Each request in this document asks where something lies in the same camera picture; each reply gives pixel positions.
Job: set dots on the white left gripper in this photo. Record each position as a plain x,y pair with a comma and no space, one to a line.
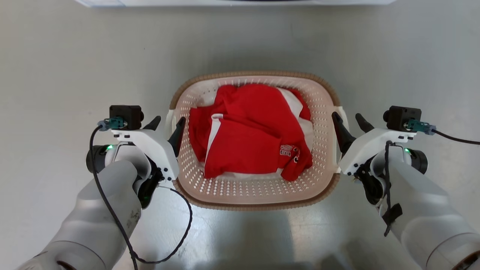
157,150

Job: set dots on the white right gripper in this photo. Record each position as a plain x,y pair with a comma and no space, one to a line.
371,148

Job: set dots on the cream perforated laundry basket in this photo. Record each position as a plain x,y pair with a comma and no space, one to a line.
258,191

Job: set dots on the red and white garment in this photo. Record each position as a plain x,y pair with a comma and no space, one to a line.
247,138

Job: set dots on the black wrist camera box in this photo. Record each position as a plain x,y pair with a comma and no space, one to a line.
125,115
403,116

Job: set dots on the white front-load washing machine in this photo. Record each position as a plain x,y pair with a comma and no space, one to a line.
240,2

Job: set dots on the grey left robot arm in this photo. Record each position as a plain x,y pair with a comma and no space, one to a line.
97,213

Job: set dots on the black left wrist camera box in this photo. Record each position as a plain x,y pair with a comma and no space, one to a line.
125,115

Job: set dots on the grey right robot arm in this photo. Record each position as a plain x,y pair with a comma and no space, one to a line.
427,210

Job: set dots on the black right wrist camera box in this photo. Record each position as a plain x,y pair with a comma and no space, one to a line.
403,116

